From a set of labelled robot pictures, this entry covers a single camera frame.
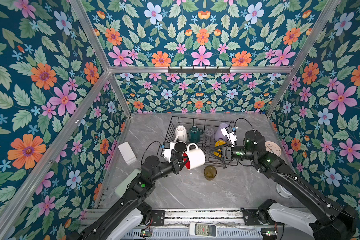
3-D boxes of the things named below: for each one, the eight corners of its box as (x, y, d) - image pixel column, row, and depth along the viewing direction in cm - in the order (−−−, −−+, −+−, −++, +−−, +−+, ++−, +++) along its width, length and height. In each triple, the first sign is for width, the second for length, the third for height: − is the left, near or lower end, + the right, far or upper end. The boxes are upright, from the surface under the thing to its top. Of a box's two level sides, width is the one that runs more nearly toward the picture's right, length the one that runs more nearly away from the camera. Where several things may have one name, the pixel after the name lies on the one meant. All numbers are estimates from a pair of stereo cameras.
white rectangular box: (128, 165, 94) (125, 162, 90) (120, 149, 101) (117, 145, 97) (137, 160, 96) (135, 156, 92) (129, 145, 104) (127, 141, 100)
